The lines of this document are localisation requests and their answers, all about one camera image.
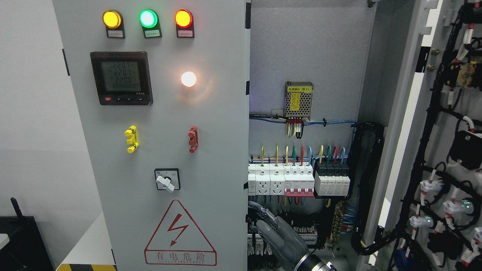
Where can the red handled circuit breaker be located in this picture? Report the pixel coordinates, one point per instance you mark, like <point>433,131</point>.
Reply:
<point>299,180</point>

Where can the grey robotic right hand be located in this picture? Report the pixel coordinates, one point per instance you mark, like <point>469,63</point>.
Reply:
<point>285,243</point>

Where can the yellow terminal handle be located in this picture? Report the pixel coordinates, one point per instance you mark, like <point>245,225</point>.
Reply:
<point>132,139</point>

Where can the green indicator lamp left door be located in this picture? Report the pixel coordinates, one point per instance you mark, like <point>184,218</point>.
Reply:
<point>148,18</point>

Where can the robot forearm with silver wrist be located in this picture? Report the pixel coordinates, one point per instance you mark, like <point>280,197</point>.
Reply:
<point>310,262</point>

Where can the black white surge protector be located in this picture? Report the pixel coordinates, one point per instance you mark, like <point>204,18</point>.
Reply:
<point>332,181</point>

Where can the black digital power meter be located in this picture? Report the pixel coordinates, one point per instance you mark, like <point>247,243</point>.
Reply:
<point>122,78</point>

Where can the red indicator lamp left door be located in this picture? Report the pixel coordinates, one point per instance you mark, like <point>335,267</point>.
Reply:
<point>183,18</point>

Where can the white socket module row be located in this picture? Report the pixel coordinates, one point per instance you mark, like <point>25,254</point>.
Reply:
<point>266,179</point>

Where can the red terminal handle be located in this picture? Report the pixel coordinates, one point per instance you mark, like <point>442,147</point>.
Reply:
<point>193,139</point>

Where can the black box at left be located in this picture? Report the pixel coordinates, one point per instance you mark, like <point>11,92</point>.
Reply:
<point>25,249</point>

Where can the grey cabinet door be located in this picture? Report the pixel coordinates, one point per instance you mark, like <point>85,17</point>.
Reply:
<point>216,49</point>
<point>425,211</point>

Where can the brass ground terminal bar right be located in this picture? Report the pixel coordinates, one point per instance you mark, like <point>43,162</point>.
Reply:
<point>337,223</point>

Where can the white glowing indicator lamp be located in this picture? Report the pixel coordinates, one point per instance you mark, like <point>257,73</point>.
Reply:
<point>188,79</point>

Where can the red electric hazard warning sticker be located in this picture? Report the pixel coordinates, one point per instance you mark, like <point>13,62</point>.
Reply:
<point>178,240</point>

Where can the perforated metal power supply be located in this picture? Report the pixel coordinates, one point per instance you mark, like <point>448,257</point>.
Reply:
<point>298,99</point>

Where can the yellow indicator lamp left door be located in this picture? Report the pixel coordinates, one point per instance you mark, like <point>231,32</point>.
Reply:
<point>112,19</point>

